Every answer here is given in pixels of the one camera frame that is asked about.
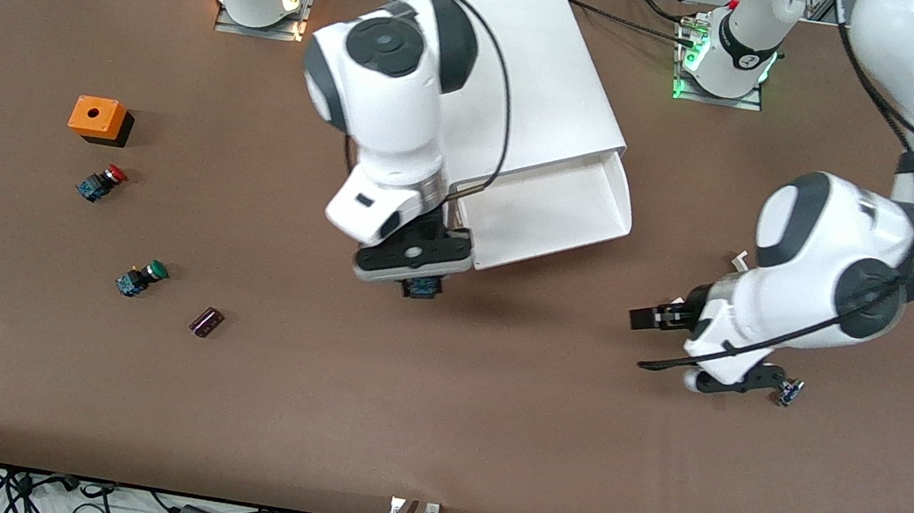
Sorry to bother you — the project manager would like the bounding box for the orange capped push button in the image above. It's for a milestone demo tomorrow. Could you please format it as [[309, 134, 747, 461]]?
[[401, 271, 448, 305]]

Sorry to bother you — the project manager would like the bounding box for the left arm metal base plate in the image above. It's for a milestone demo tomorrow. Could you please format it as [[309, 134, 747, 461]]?
[[670, 17, 775, 113]]

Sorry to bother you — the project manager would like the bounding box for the small blue grey component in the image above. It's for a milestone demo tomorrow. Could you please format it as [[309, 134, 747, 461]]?
[[775, 376, 806, 411]]

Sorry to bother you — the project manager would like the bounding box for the dark purple small component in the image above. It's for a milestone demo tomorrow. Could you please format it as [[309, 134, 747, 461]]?
[[187, 304, 227, 341]]

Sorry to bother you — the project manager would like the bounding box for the red capped push button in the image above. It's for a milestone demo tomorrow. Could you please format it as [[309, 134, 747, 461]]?
[[74, 160, 130, 207]]

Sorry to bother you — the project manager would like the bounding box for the thin black table cable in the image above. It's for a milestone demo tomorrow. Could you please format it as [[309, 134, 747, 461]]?
[[562, 0, 706, 49]]

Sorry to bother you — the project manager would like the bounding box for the orange box with black base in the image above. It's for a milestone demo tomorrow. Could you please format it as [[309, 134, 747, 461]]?
[[65, 94, 137, 150]]

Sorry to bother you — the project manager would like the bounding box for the green capped push button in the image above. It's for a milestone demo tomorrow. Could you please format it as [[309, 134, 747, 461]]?
[[114, 255, 172, 303]]

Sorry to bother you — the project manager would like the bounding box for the white drawer with black slot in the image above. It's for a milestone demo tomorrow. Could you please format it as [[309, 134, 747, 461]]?
[[443, 131, 642, 290]]

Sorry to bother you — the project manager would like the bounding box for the white drawer cabinet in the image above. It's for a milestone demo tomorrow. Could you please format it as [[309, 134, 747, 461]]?
[[407, 0, 646, 225]]

